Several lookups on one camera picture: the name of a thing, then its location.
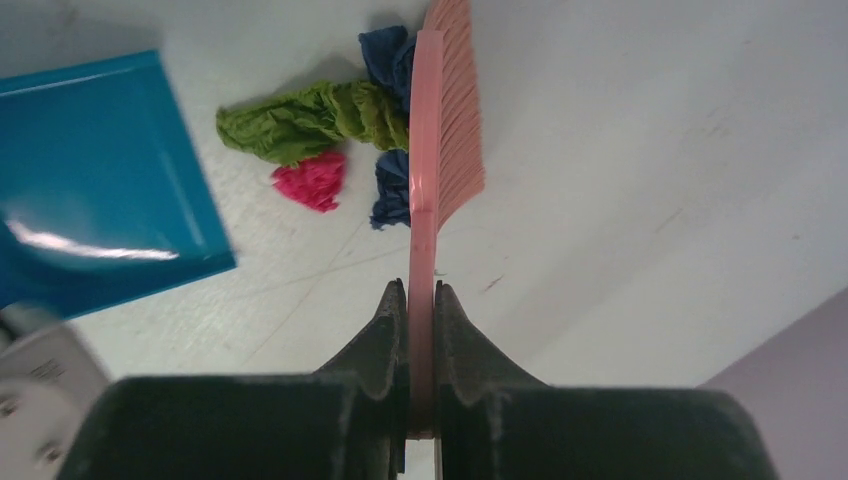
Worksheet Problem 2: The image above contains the pink hand brush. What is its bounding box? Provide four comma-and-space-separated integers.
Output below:
407, 1, 485, 440

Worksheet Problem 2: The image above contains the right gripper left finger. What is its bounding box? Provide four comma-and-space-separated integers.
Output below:
59, 280, 407, 479

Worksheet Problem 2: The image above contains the blue paper scrap left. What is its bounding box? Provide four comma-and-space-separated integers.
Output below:
357, 25, 417, 232

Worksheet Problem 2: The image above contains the green paper scrap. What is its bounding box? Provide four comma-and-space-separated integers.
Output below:
216, 80, 409, 167

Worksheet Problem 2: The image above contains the blue plastic dustpan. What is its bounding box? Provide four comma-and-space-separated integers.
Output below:
1, 50, 236, 318

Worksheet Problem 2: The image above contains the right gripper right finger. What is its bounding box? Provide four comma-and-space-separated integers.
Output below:
434, 283, 778, 479

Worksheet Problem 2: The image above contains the magenta paper scrap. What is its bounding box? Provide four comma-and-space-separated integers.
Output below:
271, 151, 347, 213

